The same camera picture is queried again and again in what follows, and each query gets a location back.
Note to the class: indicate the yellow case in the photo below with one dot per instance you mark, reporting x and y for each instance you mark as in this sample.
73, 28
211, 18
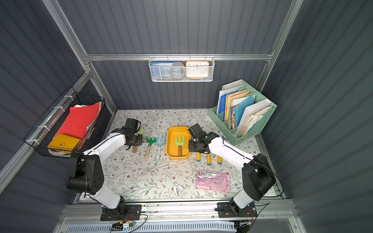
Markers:
63, 142

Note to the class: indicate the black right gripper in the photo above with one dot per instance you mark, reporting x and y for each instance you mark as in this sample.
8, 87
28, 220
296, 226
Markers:
194, 145

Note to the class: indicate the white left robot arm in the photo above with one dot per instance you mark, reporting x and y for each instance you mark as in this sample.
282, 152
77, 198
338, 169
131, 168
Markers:
85, 170

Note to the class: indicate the green rake wooden handle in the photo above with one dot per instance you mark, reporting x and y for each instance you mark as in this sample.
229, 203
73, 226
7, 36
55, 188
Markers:
150, 141

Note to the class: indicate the blue folder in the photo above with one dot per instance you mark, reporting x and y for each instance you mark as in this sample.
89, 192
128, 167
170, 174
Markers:
224, 99

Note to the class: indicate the teal folder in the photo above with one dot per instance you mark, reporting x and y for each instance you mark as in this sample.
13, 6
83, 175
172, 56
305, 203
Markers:
240, 108

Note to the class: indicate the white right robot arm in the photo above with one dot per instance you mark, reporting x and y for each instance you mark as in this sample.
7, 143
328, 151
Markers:
257, 176

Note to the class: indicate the yellow white clock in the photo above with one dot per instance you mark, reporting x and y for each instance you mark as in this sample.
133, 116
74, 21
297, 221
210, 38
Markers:
197, 69

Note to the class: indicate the pink plastic pencil case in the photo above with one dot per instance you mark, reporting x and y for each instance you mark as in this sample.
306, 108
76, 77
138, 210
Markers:
213, 181

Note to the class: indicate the red folder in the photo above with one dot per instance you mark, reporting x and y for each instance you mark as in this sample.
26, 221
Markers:
79, 119

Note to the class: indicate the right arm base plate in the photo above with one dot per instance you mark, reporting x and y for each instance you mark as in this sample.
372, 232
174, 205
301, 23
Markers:
230, 209

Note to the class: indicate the white vented rail cover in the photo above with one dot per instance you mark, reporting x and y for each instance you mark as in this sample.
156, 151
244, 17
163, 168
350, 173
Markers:
156, 227

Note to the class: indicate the black wire wall basket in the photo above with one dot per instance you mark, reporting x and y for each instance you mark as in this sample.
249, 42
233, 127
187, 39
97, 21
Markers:
46, 130

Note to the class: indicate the green plastic file organizer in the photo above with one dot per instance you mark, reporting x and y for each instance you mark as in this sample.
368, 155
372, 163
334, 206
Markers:
243, 89

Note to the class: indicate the yellow plastic storage box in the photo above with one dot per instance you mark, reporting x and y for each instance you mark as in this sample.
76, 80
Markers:
171, 149

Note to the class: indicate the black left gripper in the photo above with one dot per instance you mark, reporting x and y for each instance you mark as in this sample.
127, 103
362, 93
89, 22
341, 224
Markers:
138, 139

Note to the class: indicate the blue box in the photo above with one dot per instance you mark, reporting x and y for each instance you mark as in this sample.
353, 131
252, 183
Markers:
160, 70

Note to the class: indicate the grey tape roll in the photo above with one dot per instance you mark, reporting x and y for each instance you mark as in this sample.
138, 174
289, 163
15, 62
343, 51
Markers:
177, 70

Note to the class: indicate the lime rake wooden handle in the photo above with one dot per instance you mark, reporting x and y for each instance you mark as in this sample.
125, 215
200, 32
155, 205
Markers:
139, 133
179, 143

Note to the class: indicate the white binder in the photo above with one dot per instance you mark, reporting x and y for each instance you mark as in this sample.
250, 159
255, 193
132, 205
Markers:
251, 115

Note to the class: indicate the light blue hand rake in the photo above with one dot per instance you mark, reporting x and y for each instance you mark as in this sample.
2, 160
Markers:
160, 141

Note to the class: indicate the white wire wall basket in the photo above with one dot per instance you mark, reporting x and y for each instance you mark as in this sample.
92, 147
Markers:
184, 59

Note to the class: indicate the stack of magazines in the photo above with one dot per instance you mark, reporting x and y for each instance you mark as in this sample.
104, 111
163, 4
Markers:
235, 103

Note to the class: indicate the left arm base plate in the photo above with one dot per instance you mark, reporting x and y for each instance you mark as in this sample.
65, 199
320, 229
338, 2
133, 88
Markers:
121, 213

